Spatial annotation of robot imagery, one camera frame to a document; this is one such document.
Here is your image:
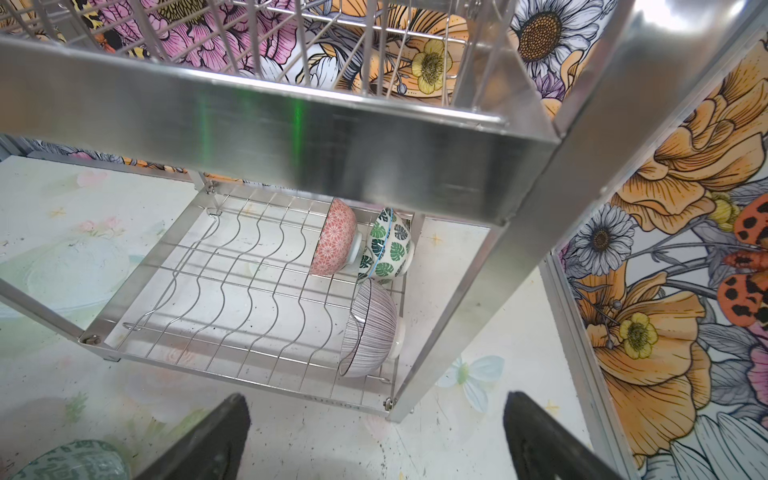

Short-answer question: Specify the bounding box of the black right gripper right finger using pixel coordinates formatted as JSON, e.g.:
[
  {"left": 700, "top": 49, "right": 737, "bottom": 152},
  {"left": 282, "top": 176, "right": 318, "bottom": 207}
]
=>
[{"left": 503, "top": 391, "right": 619, "bottom": 480}]

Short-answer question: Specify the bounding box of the purple striped bowl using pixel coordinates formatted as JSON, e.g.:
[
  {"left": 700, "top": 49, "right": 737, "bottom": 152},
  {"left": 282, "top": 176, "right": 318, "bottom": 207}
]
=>
[{"left": 338, "top": 279, "right": 406, "bottom": 378}]

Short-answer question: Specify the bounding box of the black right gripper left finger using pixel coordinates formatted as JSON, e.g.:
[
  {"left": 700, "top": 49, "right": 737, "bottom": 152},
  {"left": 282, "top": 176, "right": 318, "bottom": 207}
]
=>
[{"left": 136, "top": 393, "right": 251, "bottom": 479}]

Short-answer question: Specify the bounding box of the black white floral bowl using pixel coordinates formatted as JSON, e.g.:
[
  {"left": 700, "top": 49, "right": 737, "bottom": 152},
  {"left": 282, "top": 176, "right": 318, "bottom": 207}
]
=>
[{"left": 310, "top": 198, "right": 362, "bottom": 276}]

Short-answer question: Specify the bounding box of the teal geometric pattern bowl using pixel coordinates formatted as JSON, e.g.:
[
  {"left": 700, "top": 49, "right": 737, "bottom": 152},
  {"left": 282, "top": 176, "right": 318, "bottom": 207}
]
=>
[{"left": 12, "top": 440, "right": 132, "bottom": 480}]

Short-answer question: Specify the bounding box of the steel two-tier dish rack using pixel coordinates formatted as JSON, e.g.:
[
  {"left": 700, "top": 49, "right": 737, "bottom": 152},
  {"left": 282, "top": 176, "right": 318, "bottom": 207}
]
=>
[{"left": 0, "top": 0, "right": 768, "bottom": 424}]

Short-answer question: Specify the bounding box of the green leaf pattern bowl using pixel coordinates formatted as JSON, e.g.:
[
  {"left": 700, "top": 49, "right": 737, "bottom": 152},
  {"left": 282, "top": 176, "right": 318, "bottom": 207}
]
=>
[{"left": 357, "top": 207, "right": 415, "bottom": 283}]

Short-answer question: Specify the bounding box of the aluminium right corner post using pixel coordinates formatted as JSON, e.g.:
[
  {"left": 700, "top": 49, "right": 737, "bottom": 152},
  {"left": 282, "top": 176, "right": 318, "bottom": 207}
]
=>
[{"left": 539, "top": 252, "right": 640, "bottom": 479}]

